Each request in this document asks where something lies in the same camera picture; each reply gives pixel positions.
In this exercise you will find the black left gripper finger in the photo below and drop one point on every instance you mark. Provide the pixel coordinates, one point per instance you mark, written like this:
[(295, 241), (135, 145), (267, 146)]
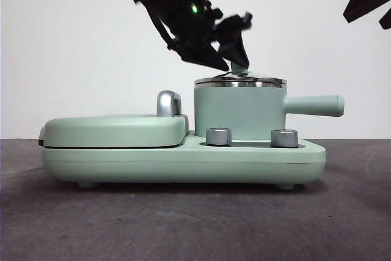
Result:
[(236, 38), (204, 56)]

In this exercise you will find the glass lid with green knob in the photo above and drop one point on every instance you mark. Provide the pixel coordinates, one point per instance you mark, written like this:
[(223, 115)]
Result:
[(244, 81)]

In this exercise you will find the mint green steamer pot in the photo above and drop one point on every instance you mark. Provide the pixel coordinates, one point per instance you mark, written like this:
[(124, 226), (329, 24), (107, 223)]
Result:
[(238, 111)]

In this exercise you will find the silver control knob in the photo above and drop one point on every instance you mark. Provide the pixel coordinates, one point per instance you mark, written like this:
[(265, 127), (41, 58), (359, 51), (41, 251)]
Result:
[(218, 136), (284, 138)]

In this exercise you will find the mint green breakfast machine base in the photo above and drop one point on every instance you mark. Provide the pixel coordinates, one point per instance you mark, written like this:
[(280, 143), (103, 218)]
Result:
[(183, 166)]

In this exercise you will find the mint green griddle cover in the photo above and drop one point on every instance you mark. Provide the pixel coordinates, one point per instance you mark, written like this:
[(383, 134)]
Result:
[(116, 129)]

